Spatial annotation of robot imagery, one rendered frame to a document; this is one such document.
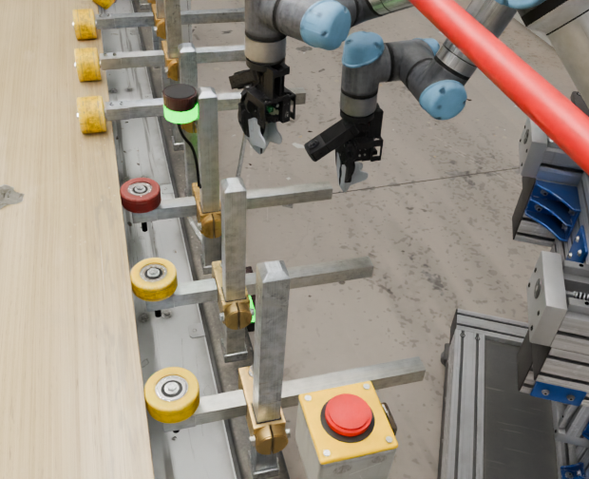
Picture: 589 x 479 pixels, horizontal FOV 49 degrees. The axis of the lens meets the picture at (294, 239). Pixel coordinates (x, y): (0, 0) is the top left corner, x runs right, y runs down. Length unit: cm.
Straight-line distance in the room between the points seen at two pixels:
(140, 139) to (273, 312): 130
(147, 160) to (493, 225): 155
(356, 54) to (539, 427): 115
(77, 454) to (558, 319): 74
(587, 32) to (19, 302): 92
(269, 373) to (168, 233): 83
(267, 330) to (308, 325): 145
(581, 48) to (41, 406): 85
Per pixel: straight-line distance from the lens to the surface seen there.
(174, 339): 143
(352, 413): 58
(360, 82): 129
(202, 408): 104
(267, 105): 120
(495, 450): 186
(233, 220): 104
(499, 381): 201
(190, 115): 120
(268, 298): 81
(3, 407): 104
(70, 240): 126
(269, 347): 88
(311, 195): 143
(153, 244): 166
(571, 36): 86
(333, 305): 237
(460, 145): 336
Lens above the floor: 171
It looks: 41 degrees down
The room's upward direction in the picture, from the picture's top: 4 degrees clockwise
